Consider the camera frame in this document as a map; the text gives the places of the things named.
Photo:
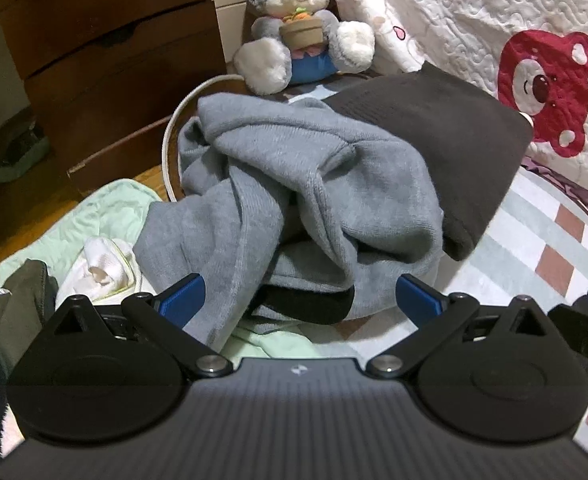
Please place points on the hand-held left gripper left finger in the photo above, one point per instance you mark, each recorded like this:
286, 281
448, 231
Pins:
184, 297

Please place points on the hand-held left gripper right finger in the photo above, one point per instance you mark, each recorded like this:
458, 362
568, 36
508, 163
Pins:
419, 300

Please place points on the grey knit sweater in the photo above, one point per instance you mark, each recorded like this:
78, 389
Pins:
274, 185

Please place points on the white cloth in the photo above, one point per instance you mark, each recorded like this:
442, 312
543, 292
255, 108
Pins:
99, 260

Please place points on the pastel checkered blanket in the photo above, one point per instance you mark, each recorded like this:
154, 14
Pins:
524, 240

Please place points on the light green blanket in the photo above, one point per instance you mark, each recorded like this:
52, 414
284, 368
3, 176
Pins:
99, 215

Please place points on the olive green garment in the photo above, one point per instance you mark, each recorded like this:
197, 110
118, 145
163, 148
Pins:
19, 310

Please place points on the dark brown folded garment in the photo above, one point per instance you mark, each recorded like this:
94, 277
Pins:
449, 135

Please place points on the dark green cloth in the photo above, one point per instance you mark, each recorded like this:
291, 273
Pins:
19, 155

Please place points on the brown wooden drawer cabinet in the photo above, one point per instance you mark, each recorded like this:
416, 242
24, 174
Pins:
99, 35

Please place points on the grey plush rabbit toy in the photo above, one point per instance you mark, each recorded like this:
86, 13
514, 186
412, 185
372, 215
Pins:
269, 30

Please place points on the white cabinet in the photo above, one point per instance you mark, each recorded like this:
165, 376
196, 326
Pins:
229, 10

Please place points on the white bear print quilt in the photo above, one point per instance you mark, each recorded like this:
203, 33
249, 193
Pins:
474, 10

